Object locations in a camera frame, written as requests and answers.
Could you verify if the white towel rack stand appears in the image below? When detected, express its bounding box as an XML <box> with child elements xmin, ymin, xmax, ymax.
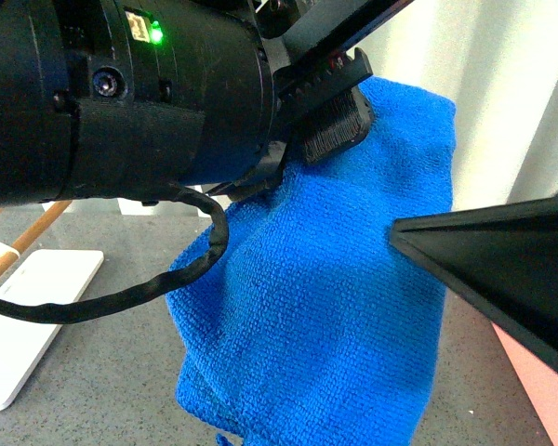
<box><xmin>0</xmin><ymin>249</ymin><xmax>104</xmax><ymax>411</ymax></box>

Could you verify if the pink plastic box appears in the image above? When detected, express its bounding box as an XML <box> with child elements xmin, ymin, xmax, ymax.
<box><xmin>492</xmin><ymin>324</ymin><xmax>558</xmax><ymax>445</ymax></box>

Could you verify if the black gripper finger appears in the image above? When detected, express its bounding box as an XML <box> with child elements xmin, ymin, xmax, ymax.
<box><xmin>281</xmin><ymin>0</ymin><xmax>411</xmax><ymax>67</ymax></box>

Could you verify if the black camera-side gripper finger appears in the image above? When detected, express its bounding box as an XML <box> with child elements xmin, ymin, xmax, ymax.
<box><xmin>390</xmin><ymin>193</ymin><xmax>558</xmax><ymax>373</ymax></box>

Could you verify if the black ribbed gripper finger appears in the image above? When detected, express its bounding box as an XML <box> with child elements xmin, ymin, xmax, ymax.
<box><xmin>278</xmin><ymin>48</ymin><xmax>373</xmax><ymax>164</ymax></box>

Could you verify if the blue microfiber cloth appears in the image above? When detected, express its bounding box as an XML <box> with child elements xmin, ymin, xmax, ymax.
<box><xmin>166</xmin><ymin>77</ymin><xmax>456</xmax><ymax>445</ymax></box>

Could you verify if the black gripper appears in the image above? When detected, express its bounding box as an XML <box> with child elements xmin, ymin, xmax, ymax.
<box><xmin>0</xmin><ymin>1</ymin><xmax>302</xmax><ymax>206</ymax></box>

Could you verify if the black wrapped cable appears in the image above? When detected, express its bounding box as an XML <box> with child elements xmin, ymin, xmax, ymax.
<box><xmin>0</xmin><ymin>181</ymin><xmax>231</xmax><ymax>325</ymax></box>

